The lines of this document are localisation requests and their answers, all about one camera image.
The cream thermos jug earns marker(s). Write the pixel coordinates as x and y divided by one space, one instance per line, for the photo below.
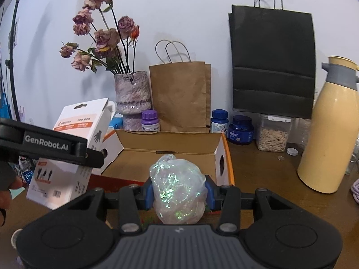
325 134

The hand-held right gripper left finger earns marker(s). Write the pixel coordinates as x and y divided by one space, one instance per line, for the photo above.
148 194

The mottled pink ceramic vase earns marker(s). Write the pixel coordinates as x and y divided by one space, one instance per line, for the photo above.
131 95

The black light stand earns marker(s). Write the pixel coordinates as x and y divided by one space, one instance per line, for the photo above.
11 70

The tall blue supplement bottle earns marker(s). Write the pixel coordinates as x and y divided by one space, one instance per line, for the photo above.
218 123

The purple supplement bottle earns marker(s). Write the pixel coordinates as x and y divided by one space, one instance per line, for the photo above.
150 123

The clear drinking glass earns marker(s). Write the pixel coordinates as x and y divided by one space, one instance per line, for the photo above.
353 159

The blue tissue pack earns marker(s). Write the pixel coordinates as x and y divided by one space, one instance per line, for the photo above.
116 123

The white bottle cap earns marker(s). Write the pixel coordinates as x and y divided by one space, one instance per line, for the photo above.
292 151

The wide blue supplement jar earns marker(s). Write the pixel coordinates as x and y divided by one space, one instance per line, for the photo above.
241 134

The white round object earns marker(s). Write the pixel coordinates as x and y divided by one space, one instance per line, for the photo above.
15 236

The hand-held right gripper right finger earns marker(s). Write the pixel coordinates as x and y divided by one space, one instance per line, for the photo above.
211 194

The orange cardboard box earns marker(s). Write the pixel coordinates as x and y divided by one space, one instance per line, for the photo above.
168 143

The iridescent plastic bag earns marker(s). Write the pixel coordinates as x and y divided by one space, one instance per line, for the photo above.
176 190

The brown paper bag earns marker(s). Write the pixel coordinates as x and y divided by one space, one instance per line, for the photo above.
179 95

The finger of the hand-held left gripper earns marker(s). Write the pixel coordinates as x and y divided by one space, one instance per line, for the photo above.
95 159

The white printed carton box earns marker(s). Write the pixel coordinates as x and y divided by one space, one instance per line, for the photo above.
84 123

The black paper bag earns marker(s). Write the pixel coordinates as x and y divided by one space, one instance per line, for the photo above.
272 47

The clear container of seeds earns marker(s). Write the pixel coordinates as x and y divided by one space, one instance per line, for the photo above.
272 138

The person's left hand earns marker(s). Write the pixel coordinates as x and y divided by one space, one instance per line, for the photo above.
5 199

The dried pink roses bouquet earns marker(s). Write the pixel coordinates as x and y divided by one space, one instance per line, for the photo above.
105 37

